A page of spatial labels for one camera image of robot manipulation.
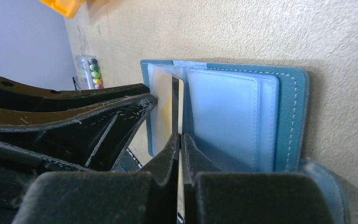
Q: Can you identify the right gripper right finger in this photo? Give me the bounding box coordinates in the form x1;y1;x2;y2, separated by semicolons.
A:
181;133;333;224

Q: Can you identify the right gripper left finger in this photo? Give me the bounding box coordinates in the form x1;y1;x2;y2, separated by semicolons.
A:
13;133;180;224

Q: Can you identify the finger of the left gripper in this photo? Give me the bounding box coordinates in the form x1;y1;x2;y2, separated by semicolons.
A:
0;77;150;112

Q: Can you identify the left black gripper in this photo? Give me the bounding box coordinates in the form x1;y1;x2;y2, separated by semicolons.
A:
0;93;157;224

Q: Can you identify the blue card holder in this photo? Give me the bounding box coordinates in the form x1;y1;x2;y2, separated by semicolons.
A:
141;60;351;224

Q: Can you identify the marker pen pack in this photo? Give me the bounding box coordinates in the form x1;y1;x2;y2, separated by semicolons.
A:
75;55;103;90

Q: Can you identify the left yellow bin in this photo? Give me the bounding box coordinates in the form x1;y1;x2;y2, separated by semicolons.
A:
40;0;86;19

